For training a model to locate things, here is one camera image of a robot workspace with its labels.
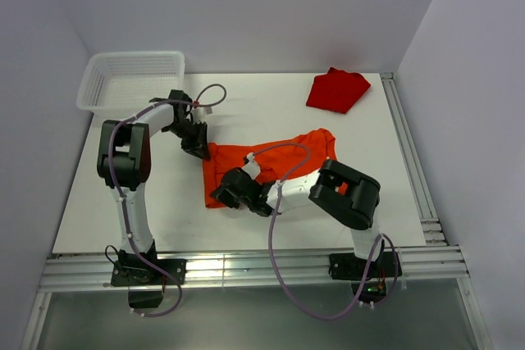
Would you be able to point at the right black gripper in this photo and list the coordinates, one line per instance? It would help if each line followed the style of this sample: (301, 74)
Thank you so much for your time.
(221, 194)

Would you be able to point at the white perforated plastic basket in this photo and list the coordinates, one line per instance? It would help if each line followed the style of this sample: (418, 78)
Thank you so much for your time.
(117, 84)

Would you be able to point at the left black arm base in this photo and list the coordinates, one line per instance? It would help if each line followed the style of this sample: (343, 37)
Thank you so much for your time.
(146, 289)

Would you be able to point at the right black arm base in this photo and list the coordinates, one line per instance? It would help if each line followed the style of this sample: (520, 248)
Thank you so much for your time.
(346, 266)

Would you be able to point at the red folded t-shirt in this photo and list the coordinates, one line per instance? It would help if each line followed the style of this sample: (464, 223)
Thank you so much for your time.
(337, 90)

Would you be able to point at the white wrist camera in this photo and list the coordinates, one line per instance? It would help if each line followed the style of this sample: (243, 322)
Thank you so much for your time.
(200, 114)
(251, 166)

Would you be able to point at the orange t-shirt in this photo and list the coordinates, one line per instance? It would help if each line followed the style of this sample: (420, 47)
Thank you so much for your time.
(273, 160)

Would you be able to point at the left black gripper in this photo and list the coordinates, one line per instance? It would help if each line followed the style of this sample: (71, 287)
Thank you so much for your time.
(198, 146)

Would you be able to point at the aluminium front rail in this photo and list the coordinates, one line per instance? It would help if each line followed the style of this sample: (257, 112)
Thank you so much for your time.
(92, 272)

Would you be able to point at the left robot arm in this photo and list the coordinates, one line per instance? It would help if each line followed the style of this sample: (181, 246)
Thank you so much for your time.
(124, 162)

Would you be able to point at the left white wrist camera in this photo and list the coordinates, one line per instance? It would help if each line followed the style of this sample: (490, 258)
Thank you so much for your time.
(200, 114)

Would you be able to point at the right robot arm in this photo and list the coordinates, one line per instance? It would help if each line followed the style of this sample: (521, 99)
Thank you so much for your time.
(345, 194)

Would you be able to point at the aluminium side rail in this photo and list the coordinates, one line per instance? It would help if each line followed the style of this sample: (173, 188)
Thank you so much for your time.
(430, 222)

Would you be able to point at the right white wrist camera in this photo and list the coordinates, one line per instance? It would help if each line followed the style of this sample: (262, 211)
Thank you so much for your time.
(251, 166)

